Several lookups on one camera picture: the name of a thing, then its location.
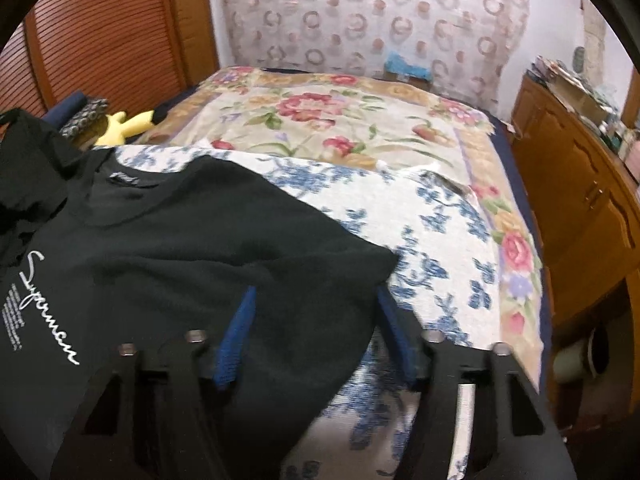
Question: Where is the blue item on box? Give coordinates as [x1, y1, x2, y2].
[384, 52, 433, 81]

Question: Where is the floral pink bed blanket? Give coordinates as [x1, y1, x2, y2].
[141, 66, 550, 380]

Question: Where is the wooden sideboard cabinet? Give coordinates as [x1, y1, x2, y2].
[508, 72, 640, 340]

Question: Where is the circle patterned curtain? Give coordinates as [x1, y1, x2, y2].
[218, 0, 529, 112]

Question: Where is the small white desk fan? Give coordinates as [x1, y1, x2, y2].
[572, 46, 586, 74]

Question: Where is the blue floral white blanket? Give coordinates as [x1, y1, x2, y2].
[116, 145, 500, 479]

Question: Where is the cardboard box with clutter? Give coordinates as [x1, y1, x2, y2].
[533, 55, 620, 127]

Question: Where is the tied beige window curtain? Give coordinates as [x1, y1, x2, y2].
[582, 0, 606, 86]

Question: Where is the navy blue folded cloth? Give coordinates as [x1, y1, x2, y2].
[42, 90, 88, 130]

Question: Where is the black white patterned cloth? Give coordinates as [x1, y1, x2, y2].
[60, 98, 110, 151]

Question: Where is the grey waste bin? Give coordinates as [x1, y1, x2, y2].
[552, 328, 610, 384]

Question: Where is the yellow plush toy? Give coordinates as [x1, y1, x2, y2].
[94, 110, 154, 148]

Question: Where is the black Superman t-shirt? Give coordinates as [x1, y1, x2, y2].
[1, 110, 398, 479]

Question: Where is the wooden louvered wardrobe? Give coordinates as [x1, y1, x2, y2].
[1, 0, 219, 116]

